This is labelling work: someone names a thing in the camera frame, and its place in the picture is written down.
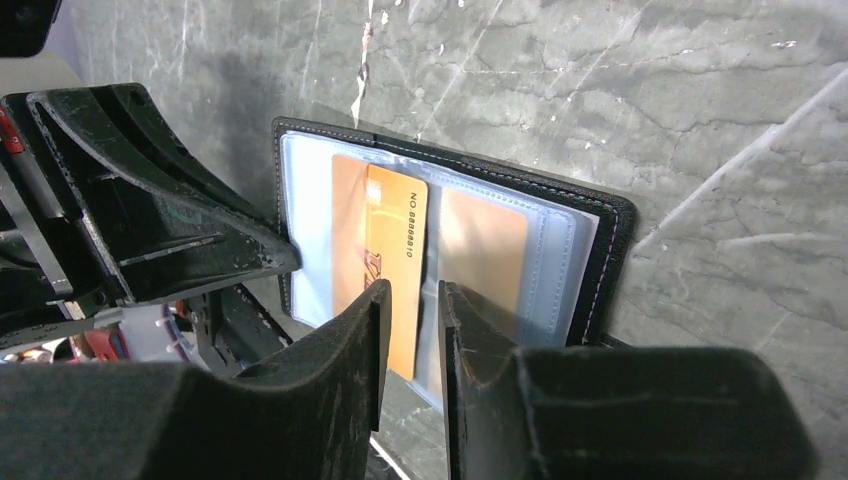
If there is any orange VIP credit card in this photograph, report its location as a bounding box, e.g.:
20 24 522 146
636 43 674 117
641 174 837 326
438 189 528 326

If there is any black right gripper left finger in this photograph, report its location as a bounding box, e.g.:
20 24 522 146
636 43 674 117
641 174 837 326
1 280 392 479

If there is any black card holder wallet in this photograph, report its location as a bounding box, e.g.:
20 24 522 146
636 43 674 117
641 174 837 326
274 117 637 407

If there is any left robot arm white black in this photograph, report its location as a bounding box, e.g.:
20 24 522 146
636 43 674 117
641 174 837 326
1 83 299 375

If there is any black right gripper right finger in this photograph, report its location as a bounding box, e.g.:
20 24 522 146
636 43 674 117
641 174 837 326
438 282 819 479

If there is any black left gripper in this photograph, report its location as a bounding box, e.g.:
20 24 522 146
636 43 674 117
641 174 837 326
1 83 299 348

